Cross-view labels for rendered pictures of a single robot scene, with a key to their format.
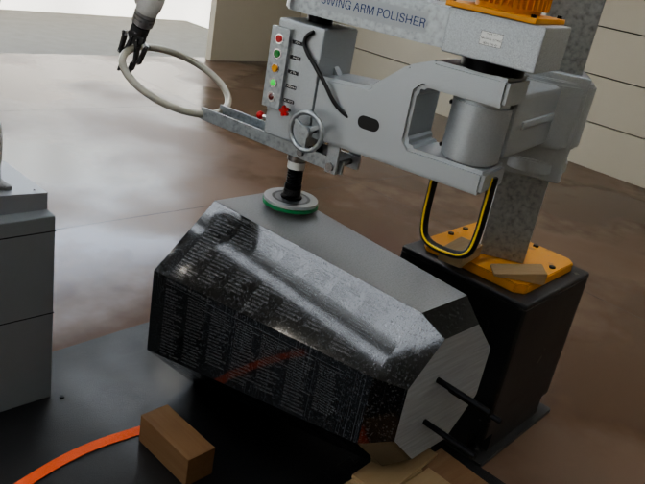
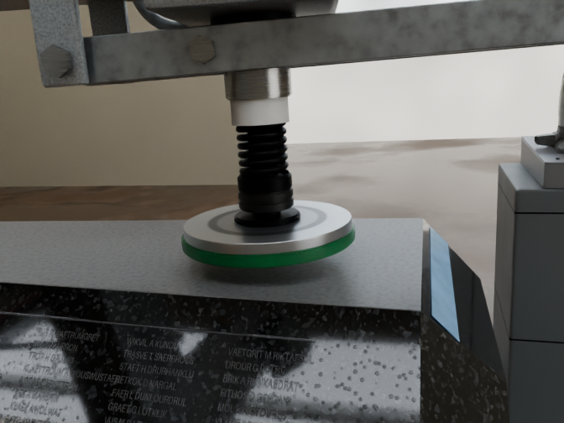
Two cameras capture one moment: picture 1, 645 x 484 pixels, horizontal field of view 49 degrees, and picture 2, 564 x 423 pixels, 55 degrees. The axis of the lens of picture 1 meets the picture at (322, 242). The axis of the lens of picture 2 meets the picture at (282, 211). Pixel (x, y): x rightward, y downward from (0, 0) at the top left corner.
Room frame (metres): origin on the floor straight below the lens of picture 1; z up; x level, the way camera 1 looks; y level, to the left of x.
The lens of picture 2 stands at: (3.22, -0.12, 1.09)
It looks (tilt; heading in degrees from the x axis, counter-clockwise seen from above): 14 degrees down; 154
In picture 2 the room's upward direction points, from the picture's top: 4 degrees counter-clockwise
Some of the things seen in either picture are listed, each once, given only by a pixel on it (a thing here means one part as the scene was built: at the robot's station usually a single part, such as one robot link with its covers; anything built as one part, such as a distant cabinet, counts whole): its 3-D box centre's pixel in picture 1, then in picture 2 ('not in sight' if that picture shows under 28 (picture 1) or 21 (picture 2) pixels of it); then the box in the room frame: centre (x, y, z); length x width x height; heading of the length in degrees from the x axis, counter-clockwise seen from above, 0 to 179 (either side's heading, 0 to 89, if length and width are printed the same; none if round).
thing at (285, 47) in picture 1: (277, 67); not in sight; (2.54, 0.27, 1.41); 0.08 x 0.03 x 0.28; 60
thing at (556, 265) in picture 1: (499, 254); not in sight; (2.83, -0.75, 0.76); 0.49 x 0.49 x 0.05; 51
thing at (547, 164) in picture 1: (538, 119); not in sight; (2.83, -0.75, 1.36); 0.35 x 0.35 x 0.41
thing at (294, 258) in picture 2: (290, 199); (268, 226); (2.61, 0.15, 0.91); 0.22 x 0.22 x 0.04
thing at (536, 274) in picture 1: (518, 270); not in sight; (2.59, -0.78, 0.80); 0.20 x 0.10 x 0.05; 91
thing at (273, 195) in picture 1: (291, 198); (268, 223); (2.61, 0.15, 0.92); 0.21 x 0.21 x 0.01
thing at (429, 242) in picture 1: (453, 212); not in sight; (2.27, -0.42, 1.10); 0.23 x 0.03 x 0.32; 60
